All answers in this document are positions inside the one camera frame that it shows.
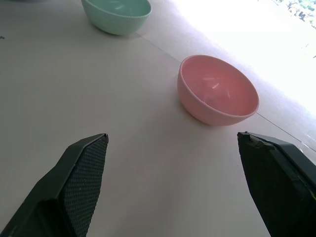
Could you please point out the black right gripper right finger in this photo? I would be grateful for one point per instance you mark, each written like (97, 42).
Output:
(276, 182)

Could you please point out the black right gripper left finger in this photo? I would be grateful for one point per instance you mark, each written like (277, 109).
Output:
(74, 182)

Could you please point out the pink plastic bowl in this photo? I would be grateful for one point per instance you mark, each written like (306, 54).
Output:
(217, 91)

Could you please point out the green plastic bowl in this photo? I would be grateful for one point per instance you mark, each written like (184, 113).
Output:
(118, 14)

